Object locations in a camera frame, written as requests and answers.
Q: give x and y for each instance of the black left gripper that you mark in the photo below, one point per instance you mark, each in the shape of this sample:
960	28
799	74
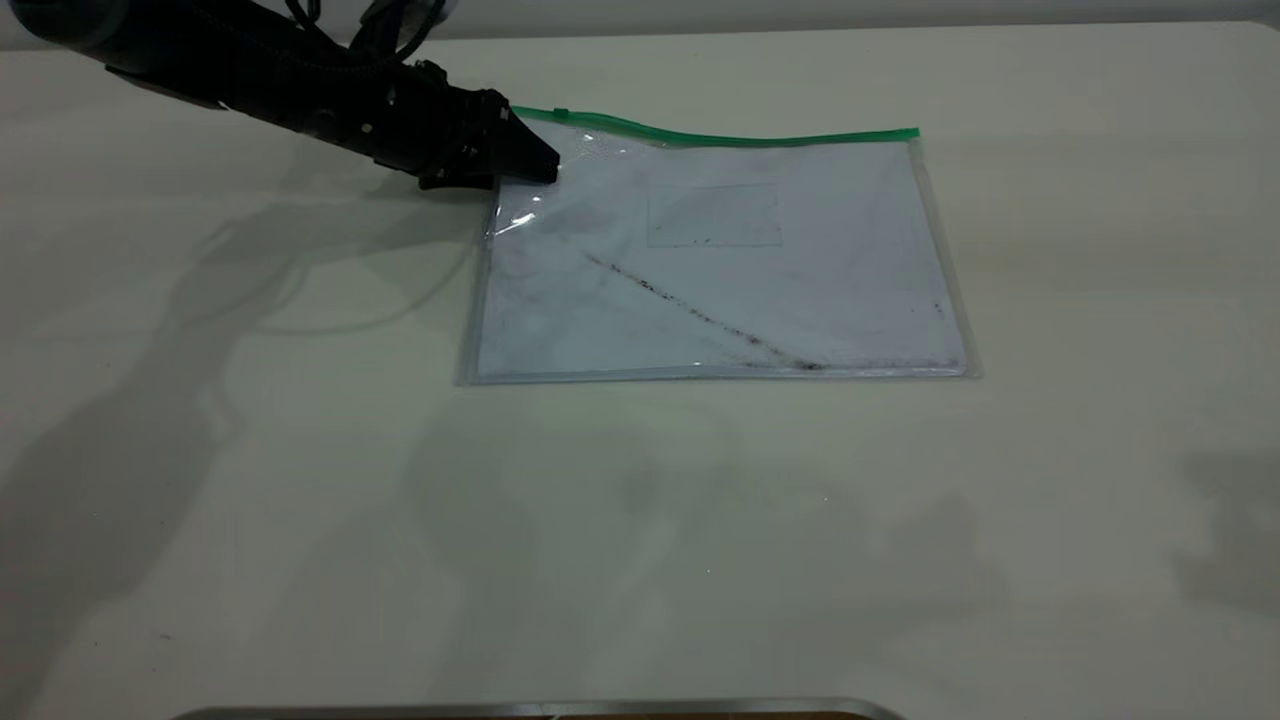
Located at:
440	130

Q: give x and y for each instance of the clear plastic bag green zipper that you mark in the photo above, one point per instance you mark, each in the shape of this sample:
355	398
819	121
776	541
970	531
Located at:
860	300

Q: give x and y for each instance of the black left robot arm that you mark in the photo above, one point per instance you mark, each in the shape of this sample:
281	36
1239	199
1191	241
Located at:
200	55

